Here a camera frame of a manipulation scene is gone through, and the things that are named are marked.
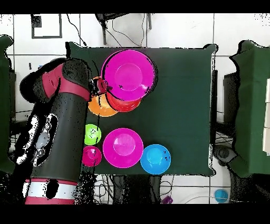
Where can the large pink bowl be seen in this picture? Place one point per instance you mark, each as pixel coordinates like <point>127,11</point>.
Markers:
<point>123,148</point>
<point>128,76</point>

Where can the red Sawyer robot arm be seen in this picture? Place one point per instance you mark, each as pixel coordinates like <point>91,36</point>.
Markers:
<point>67,131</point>

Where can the light blue bowl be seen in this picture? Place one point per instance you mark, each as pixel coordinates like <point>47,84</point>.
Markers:
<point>155,159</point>

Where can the orange-red bowl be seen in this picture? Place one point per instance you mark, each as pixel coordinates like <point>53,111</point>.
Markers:
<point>124,105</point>

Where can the black square frame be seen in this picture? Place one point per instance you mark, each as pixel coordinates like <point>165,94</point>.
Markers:
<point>36,21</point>

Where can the blue disc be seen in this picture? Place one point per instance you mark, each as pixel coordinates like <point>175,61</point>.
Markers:
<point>221,195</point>

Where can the grey office chair base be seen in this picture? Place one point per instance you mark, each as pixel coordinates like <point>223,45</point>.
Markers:
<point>224,154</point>

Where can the white boxes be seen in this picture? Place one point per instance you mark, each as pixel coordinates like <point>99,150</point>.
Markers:
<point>267,116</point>

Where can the dark green tablecloth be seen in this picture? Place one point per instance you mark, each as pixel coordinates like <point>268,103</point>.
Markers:
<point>179,105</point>

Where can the small green bowl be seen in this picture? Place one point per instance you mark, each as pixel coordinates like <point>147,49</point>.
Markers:
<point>93,134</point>

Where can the black bench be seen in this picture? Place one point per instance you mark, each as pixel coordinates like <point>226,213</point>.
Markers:
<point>12,95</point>

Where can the green-covered side table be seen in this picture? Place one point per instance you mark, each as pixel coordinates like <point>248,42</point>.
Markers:
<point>4,105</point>
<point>253,105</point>

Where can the small crimson bowl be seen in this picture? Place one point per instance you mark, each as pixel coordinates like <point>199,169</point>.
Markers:
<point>92,156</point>

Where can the large orange bowl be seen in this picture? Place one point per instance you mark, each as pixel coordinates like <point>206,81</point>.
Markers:
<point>99,107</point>

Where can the small black marker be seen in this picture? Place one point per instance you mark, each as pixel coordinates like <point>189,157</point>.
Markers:
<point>30,66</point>

